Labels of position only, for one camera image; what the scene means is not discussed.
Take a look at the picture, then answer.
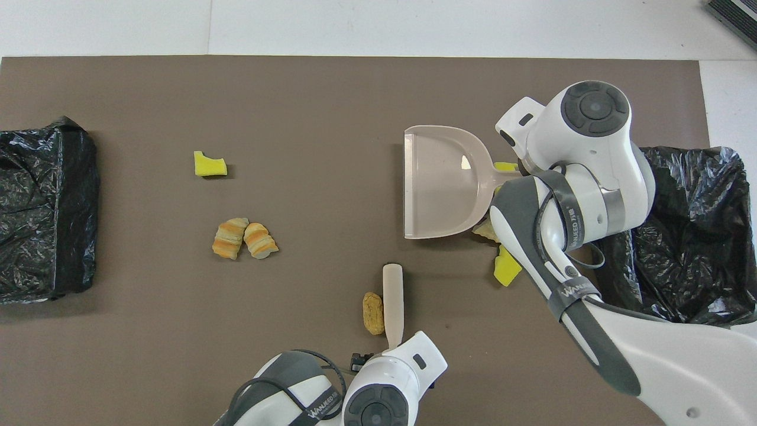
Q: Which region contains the right black trash bag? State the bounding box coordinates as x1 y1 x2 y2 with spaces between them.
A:
594 146 757 327

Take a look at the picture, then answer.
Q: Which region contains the brown fried nugget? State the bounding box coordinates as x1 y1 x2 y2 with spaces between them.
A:
362 292 386 336

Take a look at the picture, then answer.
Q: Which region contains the yellow sponge piece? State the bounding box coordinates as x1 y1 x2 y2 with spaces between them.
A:
193 151 228 178
493 162 521 196
494 244 523 288

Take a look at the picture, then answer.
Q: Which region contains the beige hand brush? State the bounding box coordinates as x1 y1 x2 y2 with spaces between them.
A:
382 263 405 350

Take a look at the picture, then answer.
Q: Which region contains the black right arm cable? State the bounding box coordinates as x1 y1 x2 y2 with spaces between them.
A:
532 166 607 270

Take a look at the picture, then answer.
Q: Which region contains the beige plastic dustpan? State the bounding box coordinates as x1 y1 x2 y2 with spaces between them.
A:
404 125 524 240

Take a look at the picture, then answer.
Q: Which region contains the brown table mat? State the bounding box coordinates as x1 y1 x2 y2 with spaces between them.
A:
0 56 743 426

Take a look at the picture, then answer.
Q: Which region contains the dark ribbed grille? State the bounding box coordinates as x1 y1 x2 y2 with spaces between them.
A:
703 0 757 51

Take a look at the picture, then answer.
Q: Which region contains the left black trash bag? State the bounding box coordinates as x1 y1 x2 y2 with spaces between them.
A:
0 116 100 305

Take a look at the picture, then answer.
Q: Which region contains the black trash bag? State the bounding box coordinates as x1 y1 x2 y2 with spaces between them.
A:
0 116 100 305
594 146 757 327

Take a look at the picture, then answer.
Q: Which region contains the pale striped croissant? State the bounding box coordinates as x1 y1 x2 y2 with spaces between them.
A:
212 217 250 260

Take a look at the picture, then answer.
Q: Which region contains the orange striped croissant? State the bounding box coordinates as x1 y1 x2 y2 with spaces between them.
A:
244 222 280 260

